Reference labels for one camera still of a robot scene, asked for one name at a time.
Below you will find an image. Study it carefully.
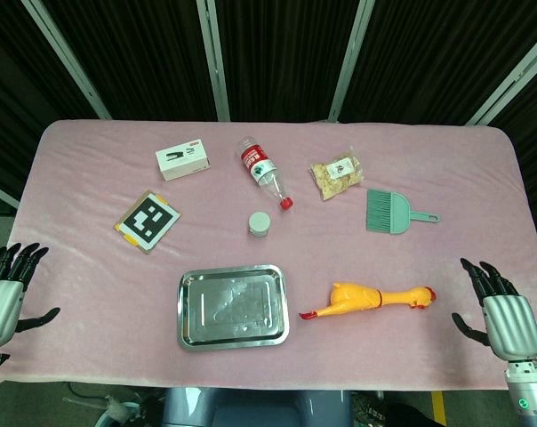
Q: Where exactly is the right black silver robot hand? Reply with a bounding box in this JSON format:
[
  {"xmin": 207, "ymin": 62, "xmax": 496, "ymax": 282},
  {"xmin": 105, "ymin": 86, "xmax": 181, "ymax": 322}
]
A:
[{"xmin": 450, "ymin": 257, "xmax": 537, "ymax": 362}]

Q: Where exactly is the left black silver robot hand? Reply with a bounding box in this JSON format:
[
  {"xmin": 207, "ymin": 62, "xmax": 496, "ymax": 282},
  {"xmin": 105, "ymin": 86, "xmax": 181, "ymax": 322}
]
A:
[{"xmin": 0, "ymin": 242, "xmax": 61, "ymax": 349}]

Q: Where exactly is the yellow rubber chicken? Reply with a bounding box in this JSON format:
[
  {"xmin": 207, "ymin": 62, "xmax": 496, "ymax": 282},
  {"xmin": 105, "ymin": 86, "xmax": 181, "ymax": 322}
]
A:
[{"xmin": 298, "ymin": 282, "xmax": 438, "ymax": 322}]

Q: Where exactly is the metal tray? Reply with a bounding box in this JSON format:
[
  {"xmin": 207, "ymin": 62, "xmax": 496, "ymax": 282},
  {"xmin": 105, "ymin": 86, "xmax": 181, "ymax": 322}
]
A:
[{"xmin": 176, "ymin": 264, "xmax": 292, "ymax": 352}]

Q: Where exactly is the pink table cloth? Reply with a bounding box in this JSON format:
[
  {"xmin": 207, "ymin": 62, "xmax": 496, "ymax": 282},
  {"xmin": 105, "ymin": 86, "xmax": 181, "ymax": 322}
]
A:
[{"xmin": 0, "ymin": 118, "xmax": 537, "ymax": 392}]

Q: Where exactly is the green dustpan brush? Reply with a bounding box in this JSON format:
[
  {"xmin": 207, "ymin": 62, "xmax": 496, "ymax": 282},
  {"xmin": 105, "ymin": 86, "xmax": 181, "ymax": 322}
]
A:
[{"xmin": 365, "ymin": 189, "xmax": 441, "ymax": 235}]

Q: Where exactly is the black white marker board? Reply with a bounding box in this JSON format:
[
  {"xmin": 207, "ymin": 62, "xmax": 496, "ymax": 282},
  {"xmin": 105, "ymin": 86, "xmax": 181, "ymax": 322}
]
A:
[{"xmin": 113, "ymin": 189, "xmax": 182, "ymax": 255}]

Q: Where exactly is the clear snack bag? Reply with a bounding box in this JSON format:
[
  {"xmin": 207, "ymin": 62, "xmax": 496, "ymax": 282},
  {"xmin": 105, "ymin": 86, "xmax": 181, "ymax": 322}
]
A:
[{"xmin": 309, "ymin": 146, "xmax": 366, "ymax": 202}]

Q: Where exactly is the white stapler box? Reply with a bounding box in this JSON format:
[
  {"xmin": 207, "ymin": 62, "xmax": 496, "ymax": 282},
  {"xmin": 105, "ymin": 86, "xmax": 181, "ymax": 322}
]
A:
[{"xmin": 155, "ymin": 137, "xmax": 213, "ymax": 182}]

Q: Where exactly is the small white jar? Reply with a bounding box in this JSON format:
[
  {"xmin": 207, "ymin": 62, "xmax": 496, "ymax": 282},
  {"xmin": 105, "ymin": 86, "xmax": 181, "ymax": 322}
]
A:
[{"xmin": 247, "ymin": 211, "xmax": 273, "ymax": 238}]

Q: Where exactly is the blue-grey robot torso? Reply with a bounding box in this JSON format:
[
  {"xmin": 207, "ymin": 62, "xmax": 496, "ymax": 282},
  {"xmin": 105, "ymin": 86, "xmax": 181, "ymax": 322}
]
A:
[{"xmin": 161, "ymin": 387, "xmax": 354, "ymax": 427}]

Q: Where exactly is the clear bottle red label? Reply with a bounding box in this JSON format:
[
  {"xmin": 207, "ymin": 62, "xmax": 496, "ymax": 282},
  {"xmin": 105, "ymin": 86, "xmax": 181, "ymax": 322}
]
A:
[{"xmin": 237, "ymin": 135, "xmax": 294, "ymax": 212}]

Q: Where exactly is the black pleated curtain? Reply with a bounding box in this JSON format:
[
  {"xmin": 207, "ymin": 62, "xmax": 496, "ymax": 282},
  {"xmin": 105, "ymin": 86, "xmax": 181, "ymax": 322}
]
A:
[{"xmin": 0, "ymin": 0, "xmax": 537, "ymax": 250}]

